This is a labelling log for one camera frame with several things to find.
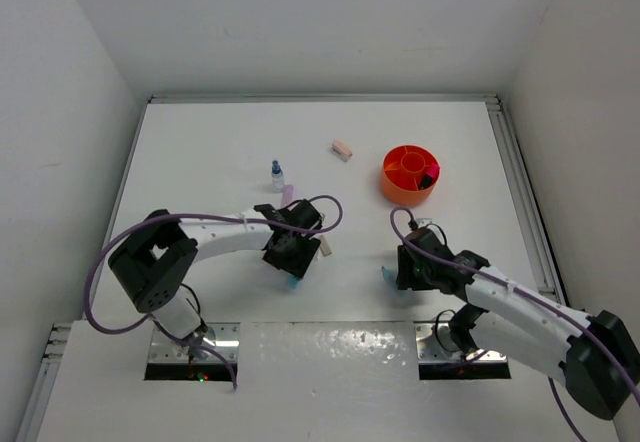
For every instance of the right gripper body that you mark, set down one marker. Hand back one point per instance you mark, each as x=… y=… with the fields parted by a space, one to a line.
x=411 y=275

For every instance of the pink mini stapler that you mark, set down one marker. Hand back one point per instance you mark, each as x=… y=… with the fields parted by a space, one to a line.
x=341 y=150

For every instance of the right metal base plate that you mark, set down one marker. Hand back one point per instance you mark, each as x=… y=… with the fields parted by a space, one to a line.
x=435 y=346

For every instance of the grey rectangular eraser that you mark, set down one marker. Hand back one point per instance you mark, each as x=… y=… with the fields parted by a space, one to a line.
x=325 y=247

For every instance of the metal base plate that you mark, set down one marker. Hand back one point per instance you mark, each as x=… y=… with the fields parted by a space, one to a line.
x=435 y=346
x=224 y=338

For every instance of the light pink highlighter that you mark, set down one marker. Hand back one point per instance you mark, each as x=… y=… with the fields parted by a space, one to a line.
x=287 y=195

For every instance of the orange round divided container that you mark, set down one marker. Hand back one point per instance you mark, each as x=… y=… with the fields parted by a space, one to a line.
x=401 y=172

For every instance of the light blue marker cap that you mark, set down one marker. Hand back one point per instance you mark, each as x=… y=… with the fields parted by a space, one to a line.
x=293 y=282

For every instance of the small blue-capped clear bottle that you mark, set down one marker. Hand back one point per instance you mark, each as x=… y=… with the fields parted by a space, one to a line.
x=277 y=176

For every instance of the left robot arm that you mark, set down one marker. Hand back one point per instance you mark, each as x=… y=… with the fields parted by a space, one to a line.
x=151 y=264

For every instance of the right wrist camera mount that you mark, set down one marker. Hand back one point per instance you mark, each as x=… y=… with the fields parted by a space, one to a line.
x=417 y=223

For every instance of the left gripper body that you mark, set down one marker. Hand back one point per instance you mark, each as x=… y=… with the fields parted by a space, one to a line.
x=295 y=255

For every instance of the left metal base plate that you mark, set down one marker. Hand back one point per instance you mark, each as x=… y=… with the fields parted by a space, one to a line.
x=224 y=338

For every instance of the pink highlighter marker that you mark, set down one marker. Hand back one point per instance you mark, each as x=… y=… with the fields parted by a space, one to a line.
x=429 y=177

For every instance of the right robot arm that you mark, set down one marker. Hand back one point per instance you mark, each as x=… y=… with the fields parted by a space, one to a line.
x=592 y=356

